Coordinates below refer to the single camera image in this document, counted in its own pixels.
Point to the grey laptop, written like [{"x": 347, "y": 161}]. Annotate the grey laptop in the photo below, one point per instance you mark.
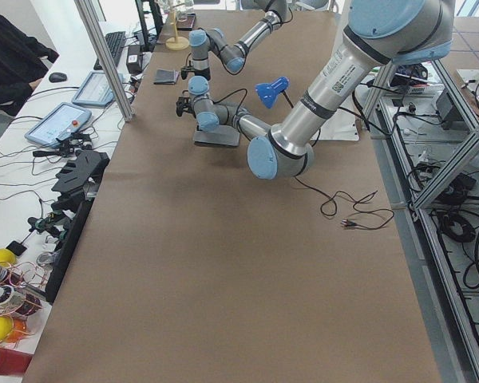
[{"x": 222, "y": 136}]

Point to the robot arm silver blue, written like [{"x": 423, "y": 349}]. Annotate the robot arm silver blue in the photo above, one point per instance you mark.
[
  {"x": 231, "y": 44},
  {"x": 376, "y": 33}
]

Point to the blue desk lamp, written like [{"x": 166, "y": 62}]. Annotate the blue desk lamp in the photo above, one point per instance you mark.
[{"x": 268, "y": 92}]

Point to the grey folded cloth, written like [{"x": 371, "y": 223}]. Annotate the grey folded cloth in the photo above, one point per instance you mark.
[{"x": 165, "y": 77}]

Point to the black plastic rack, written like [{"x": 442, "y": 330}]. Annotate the black plastic rack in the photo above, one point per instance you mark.
[{"x": 74, "y": 175}]

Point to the wooden mug tree stand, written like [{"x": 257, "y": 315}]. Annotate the wooden mug tree stand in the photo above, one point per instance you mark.
[{"x": 170, "y": 36}]

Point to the small black box device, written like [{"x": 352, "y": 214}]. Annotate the small black box device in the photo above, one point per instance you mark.
[{"x": 134, "y": 60}]

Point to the far teach pendant tablet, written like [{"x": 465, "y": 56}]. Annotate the far teach pendant tablet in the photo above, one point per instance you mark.
[{"x": 94, "y": 92}]

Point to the teach pendant tablet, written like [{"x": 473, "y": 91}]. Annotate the teach pendant tablet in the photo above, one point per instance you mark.
[
  {"x": 58, "y": 125},
  {"x": 94, "y": 92}
]

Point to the near teach pendant tablet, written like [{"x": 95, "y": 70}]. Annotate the near teach pendant tablet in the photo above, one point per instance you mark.
[{"x": 58, "y": 125}]

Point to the black keyboard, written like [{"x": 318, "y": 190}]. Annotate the black keyboard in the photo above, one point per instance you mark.
[{"x": 116, "y": 42}]

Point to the black computer mouse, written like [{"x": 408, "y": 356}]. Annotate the black computer mouse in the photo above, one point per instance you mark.
[{"x": 57, "y": 77}]

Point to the yellow ball toy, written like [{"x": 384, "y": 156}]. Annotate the yellow ball toy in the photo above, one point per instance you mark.
[{"x": 7, "y": 257}]

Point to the person in black clothes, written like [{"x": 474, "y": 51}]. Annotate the person in black clothes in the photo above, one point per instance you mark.
[{"x": 21, "y": 66}]

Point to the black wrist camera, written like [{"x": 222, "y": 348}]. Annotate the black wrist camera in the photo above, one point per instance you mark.
[
  {"x": 186, "y": 70},
  {"x": 184, "y": 104}
]

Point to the aluminium frame post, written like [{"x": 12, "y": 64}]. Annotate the aluminium frame post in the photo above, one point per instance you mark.
[{"x": 90, "y": 21}]

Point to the copper wire basket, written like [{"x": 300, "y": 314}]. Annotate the copper wire basket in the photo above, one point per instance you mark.
[{"x": 22, "y": 302}]

